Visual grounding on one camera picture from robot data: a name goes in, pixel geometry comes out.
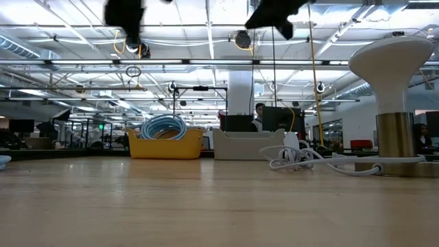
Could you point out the white mushroom table lamp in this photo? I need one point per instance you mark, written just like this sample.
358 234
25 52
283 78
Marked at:
391 68

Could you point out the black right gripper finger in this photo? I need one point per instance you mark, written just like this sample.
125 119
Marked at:
260 20

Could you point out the grey plastic bin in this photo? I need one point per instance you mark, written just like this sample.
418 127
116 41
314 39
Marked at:
247 147

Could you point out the person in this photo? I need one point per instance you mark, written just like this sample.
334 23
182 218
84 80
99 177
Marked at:
259 116
422 137

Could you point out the red box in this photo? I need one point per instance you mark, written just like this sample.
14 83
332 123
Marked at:
361 144

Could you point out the black aluminium table frame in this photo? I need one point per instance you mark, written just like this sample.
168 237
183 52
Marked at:
85 153

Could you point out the black station frame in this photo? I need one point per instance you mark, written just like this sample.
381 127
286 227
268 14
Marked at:
200 88

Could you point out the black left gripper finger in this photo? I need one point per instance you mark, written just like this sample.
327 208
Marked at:
133 36

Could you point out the yellow plastic bin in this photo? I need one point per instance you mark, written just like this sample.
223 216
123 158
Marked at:
164 149

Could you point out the black monitor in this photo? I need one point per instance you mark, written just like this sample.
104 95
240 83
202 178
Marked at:
21 126
283 118
433 123

